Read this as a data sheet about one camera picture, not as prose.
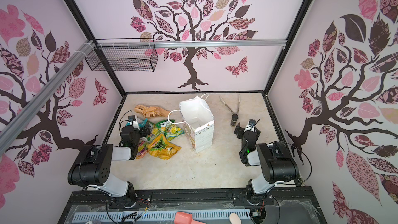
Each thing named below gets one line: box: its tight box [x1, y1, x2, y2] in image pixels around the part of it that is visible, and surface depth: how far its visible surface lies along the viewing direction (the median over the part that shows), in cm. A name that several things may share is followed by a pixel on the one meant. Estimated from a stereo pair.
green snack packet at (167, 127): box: [150, 119, 186, 142], surface depth 97 cm
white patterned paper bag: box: [179, 93, 216, 154], surface depth 81 cm
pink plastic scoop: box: [174, 211, 207, 224], surface depth 70 cm
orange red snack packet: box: [135, 140, 150, 160], surface depth 89 cm
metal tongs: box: [219, 94, 240, 128], surface depth 99 cm
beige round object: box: [229, 212, 243, 224], surface depth 69 cm
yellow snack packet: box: [148, 133, 182, 161], surface depth 87 cm
